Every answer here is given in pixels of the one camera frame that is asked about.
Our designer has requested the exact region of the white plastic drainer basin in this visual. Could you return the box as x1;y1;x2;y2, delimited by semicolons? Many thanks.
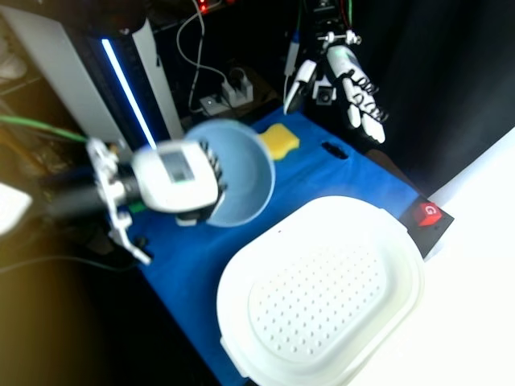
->
216;195;426;386

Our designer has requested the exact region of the white board panel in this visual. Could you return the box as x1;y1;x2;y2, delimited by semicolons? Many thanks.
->
349;126;515;386

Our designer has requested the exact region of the yellow and green sponge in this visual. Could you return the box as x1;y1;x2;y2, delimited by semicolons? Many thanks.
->
257;123;302;162

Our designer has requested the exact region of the red block with letter G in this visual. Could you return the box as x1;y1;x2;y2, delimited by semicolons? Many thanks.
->
412;202;443;227

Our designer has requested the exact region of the white power strip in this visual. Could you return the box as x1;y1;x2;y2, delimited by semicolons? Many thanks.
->
220;67;255;106

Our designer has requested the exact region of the white cable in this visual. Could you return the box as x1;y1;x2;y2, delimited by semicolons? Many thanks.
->
175;7;233;113

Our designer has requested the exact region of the white power adapter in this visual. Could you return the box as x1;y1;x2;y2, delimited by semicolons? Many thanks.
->
200;95;231;115

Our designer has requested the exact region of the light blue bowl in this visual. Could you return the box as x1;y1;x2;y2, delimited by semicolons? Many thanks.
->
183;120;278;228

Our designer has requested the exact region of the blue cloth mat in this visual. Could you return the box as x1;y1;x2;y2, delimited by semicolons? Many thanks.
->
130;106;419;386

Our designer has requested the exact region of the green cable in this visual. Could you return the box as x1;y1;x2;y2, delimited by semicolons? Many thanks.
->
0;114;89;144

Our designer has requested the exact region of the white tower with blue light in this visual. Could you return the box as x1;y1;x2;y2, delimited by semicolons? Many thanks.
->
0;3;186;162

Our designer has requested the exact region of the white dongle with blue cable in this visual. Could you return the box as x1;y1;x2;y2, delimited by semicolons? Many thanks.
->
282;31;303;101

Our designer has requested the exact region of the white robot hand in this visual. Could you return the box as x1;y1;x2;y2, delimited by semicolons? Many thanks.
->
131;138;229;228
282;46;389;145

